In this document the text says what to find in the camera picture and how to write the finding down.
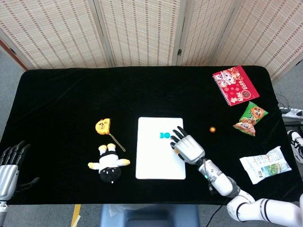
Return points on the white snack bag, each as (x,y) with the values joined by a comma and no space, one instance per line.
(265,165)

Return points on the cyan disc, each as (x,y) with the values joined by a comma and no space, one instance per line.
(161,135)
(167,135)

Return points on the white power strip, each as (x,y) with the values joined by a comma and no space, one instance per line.
(292,113)

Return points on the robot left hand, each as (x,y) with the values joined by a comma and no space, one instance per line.
(8,179)

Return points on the red spiral calendar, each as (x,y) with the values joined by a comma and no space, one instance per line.
(235,85)

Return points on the green snack bag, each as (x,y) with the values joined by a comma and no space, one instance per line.
(251,118)

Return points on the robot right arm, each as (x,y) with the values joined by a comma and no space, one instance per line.
(225,184)

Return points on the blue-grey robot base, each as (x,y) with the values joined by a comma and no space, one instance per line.
(149,216)

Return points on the black and white sneaker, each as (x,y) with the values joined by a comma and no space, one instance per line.
(296,144)

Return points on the black and white plush toy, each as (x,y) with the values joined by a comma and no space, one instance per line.
(107,163)

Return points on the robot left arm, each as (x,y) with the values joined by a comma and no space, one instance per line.
(2,212)

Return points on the white magnetic board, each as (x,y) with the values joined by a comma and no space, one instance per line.
(156,163)

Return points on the black velvet tablecloth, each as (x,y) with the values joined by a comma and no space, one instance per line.
(71,94)

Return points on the woven folding screen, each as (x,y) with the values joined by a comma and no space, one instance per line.
(142,30)

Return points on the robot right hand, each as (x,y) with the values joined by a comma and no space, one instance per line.
(189,149)

